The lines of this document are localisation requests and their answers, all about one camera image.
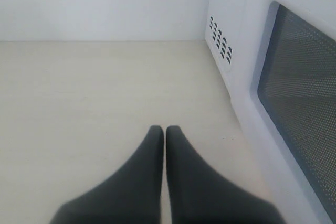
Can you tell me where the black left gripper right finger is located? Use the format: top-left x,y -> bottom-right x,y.
166,125 -> 284,223

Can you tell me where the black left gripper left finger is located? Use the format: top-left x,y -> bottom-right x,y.
51,125 -> 164,223

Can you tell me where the white microwave oven body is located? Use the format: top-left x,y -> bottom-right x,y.
204,0 -> 336,109

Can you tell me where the white microwave door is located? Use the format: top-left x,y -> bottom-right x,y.
231,0 -> 335,223

